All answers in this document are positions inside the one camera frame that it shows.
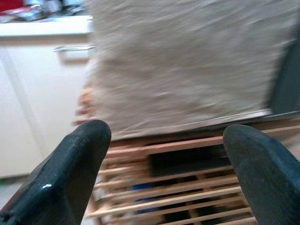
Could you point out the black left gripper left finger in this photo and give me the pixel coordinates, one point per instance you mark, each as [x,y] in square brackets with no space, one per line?
[58,175]

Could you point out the wooden slatted rack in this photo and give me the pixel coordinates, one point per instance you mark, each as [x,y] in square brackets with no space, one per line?
[175,144]

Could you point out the silver fridge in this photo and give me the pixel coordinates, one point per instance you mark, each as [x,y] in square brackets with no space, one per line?
[175,58]

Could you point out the white countertop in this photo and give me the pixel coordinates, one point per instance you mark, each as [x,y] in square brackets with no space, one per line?
[42,27]

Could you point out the black flat box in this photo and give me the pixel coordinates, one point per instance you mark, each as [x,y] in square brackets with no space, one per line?
[187,164]

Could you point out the cream kitchen cabinet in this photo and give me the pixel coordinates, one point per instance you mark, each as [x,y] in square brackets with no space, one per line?
[35,93]

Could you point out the red kitchen appliance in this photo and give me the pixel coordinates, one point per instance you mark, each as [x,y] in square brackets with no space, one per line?
[10,7]

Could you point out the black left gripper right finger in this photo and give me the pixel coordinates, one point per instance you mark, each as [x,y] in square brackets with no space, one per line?
[264,175]

